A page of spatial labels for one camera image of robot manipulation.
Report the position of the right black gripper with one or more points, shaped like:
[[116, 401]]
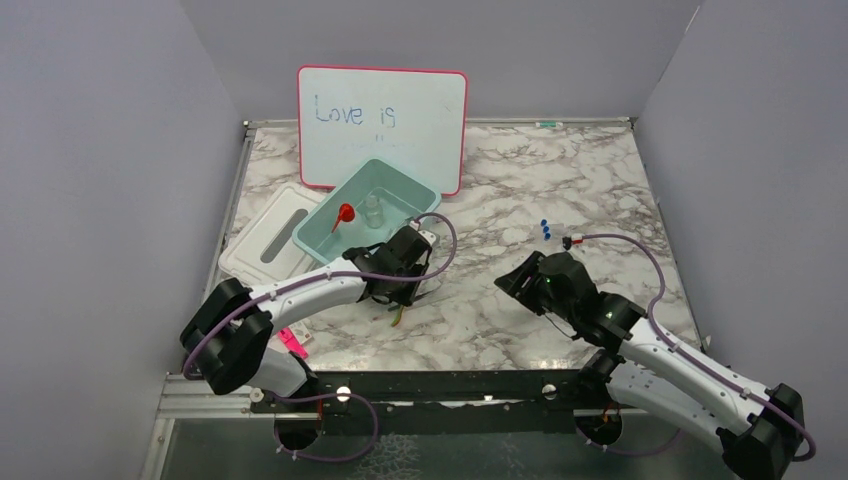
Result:
[[513, 280]]

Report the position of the white bin lid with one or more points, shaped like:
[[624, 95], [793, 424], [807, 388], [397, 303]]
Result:
[[264, 252]]

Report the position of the red cap wash bottle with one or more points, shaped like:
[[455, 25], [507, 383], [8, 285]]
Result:
[[348, 230]]

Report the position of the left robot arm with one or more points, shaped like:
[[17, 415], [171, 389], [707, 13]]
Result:
[[227, 339]]

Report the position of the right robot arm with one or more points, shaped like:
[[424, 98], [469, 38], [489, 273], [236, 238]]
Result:
[[756, 429]]

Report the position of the teal plastic bin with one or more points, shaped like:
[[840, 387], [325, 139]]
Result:
[[402, 196]]

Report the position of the pink highlighter marker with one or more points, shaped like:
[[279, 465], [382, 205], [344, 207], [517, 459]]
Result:
[[295, 339]]

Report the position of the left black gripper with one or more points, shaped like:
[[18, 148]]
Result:
[[403, 297]]

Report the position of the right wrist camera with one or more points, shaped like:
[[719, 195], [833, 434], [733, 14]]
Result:
[[570, 241]]

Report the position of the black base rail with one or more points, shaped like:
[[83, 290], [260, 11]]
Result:
[[353, 403]]

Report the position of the pink framed whiteboard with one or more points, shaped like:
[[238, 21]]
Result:
[[414, 119]]

